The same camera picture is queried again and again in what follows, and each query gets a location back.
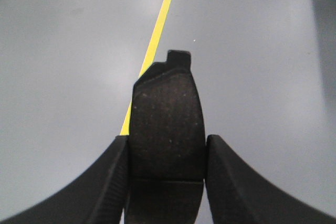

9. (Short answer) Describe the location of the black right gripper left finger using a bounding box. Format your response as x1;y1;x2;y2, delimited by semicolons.
3;136;129;223

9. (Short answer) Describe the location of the yellow floor line tape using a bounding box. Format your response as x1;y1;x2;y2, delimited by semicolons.
119;0;181;137

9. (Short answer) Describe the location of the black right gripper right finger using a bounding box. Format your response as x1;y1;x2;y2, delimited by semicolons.
206;135;335;223

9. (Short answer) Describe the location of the dark brake pad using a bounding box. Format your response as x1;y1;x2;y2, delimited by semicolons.
124;50;206;223

